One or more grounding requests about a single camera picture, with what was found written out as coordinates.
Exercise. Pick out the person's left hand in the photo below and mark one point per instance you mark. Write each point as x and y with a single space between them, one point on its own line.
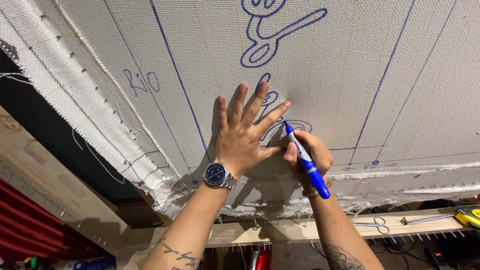
240 144

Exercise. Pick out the person's right hand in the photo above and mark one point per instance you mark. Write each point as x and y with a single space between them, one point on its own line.
311 161

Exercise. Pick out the blue marker pen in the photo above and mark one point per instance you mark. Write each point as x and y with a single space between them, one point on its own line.
305 159

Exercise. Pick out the beige tufting cloth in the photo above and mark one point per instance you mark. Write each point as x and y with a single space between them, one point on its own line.
262 75

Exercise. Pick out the silver wristwatch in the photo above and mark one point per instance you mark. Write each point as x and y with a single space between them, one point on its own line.
219 175

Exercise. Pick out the silver scissors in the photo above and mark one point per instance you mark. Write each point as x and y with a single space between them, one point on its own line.
373 224

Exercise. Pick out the red tufting gun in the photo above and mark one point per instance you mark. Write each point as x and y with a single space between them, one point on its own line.
260 258

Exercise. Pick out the yellow tape measure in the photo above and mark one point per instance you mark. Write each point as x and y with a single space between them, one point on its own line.
448 216

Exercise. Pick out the black power strip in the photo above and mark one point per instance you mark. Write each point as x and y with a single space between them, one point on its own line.
437 255

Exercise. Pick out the blue bottle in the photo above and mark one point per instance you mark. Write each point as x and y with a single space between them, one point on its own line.
93 263

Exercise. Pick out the red curtain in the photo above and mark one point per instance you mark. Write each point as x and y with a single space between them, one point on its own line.
33 228

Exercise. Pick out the wooden tufting frame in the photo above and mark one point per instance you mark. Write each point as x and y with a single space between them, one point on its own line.
112 225

